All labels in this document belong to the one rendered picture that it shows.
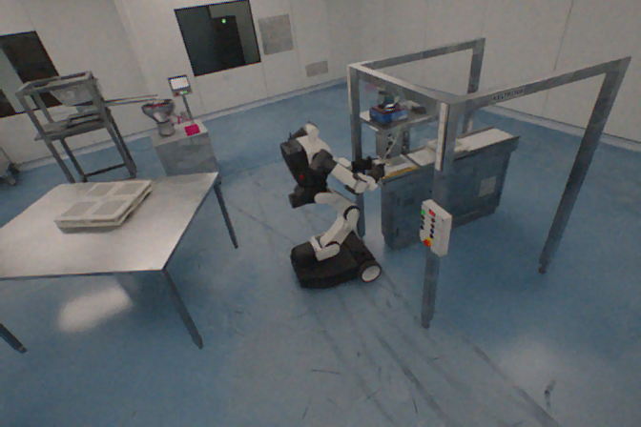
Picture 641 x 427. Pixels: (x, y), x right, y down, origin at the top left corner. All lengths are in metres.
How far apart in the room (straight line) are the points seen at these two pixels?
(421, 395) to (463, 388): 0.26
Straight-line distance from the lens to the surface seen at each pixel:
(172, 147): 4.16
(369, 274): 2.77
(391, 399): 2.36
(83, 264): 2.48
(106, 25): 6.72
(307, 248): 2.64
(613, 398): 2.73
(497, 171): 3.34
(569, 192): 2.73
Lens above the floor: 2.16
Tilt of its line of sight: 32 degrees down
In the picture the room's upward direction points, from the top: 8 degrees counter-clockwise
